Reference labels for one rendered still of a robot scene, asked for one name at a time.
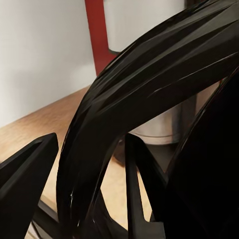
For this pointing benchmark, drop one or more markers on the fridge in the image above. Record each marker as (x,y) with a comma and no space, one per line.
(45,55)

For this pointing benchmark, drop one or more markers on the coffee maker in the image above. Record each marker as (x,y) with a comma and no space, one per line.
(126,21)

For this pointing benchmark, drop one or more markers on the countertop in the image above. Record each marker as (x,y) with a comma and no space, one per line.
(56,117)

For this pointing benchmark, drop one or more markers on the electric kettle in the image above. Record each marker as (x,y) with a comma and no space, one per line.
(174,61)

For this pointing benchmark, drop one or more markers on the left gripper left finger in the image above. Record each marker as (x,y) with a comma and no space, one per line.
(23,177)

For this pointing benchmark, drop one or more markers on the dishwasher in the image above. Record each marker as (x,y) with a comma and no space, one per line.
(46,221)

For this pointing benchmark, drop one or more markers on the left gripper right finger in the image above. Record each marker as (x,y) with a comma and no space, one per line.
(173,218)

